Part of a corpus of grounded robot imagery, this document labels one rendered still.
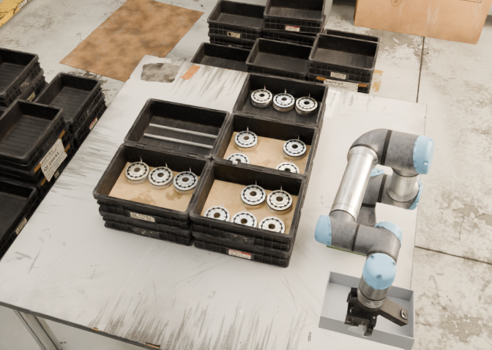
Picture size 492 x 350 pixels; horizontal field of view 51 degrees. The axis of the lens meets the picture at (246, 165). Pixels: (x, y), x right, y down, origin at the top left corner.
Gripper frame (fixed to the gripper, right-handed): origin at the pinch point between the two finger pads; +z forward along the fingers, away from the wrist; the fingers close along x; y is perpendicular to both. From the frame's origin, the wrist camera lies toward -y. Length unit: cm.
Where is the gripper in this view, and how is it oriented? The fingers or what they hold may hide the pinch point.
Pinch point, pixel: (365, 330)
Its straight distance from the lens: 161.4
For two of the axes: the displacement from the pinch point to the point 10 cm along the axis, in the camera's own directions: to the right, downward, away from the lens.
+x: -2.2, 7.3, -6.5
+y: -9.8, -1.6, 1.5
